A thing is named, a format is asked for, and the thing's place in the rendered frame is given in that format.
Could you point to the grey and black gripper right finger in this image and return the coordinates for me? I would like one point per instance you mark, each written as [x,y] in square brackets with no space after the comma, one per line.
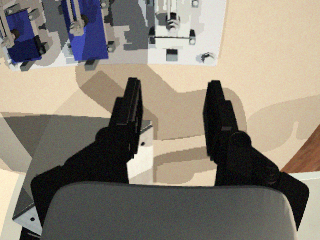
[243,164]

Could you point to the blue rectangular block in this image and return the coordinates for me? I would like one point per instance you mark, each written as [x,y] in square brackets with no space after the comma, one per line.
[92,45]
[27,45]

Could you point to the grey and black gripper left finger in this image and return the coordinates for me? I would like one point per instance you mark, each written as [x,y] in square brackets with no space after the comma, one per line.
[101,159]

